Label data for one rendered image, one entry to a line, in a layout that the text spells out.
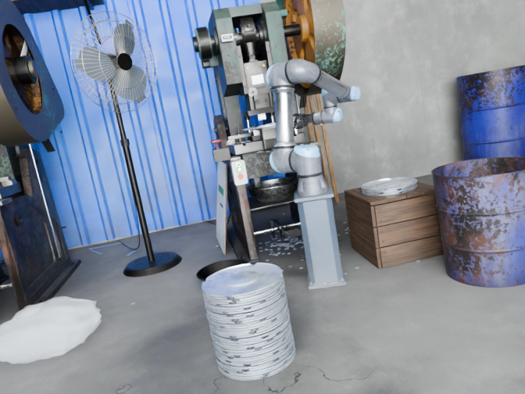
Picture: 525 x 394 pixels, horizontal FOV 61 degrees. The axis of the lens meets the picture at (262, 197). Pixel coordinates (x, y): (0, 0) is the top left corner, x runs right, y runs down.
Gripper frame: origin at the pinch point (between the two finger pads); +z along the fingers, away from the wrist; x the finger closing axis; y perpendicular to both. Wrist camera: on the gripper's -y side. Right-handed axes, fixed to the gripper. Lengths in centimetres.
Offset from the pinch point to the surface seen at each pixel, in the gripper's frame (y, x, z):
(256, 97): 0.9, -18.0, 15.6
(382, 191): 21, 41, -57
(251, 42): -6, -50, 16
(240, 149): 13.5, 10.9, 26.0
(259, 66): -4.9, -35.5, 13.0
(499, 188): 52, 36, -110
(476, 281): 51, 76, -99
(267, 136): 5.2, 5.9, 10.6
